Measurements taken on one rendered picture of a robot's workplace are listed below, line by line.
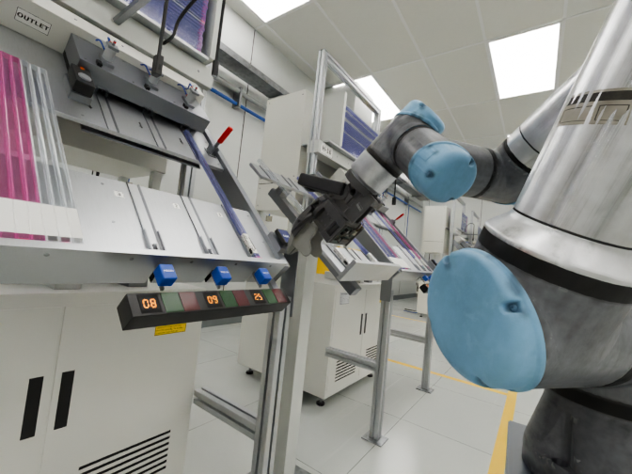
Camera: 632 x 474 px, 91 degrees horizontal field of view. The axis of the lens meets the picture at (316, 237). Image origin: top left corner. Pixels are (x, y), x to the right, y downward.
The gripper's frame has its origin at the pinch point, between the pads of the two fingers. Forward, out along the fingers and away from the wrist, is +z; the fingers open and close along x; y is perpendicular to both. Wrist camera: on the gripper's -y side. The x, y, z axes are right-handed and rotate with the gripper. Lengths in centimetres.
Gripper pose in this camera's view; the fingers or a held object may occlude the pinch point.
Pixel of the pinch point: (291, 246)
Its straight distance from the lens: 64.6
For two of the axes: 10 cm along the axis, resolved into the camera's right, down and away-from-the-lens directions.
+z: -6.4, 6.7, 3.7
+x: 5.8, 1.1, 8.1
